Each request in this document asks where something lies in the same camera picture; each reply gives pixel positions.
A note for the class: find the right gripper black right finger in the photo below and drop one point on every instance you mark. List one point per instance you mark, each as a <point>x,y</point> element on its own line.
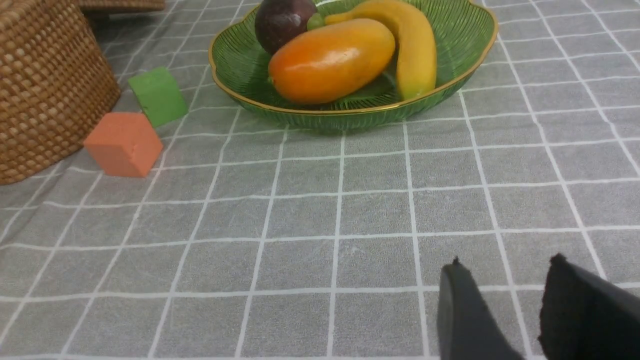
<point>584,317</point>

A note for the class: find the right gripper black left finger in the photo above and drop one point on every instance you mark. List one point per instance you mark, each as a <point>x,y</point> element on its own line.
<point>465,326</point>

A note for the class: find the yellow toy banana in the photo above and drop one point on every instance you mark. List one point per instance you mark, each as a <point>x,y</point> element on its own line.
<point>417,63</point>

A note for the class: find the orange-yellow toy mango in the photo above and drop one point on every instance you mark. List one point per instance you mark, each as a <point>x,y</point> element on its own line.
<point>328,63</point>

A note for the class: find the purple toy mangosteen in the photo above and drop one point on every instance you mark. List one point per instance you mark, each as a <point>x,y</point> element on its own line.
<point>277,22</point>

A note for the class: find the grey checked tablecloth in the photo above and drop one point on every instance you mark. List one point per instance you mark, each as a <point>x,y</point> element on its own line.
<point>249,239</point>

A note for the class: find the green glass leaf plate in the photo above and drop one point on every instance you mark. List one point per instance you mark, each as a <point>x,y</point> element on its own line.
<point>464,34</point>

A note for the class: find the orange foam cube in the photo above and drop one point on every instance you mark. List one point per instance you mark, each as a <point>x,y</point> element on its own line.
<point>124,144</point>

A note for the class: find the green foam cube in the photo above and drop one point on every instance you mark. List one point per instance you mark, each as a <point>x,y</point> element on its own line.
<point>159,96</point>

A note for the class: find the woven wicker basket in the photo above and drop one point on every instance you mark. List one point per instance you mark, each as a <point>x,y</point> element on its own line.
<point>55,85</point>

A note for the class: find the woven wicker basket lid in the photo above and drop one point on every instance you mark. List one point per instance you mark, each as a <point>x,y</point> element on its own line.
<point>121,6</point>

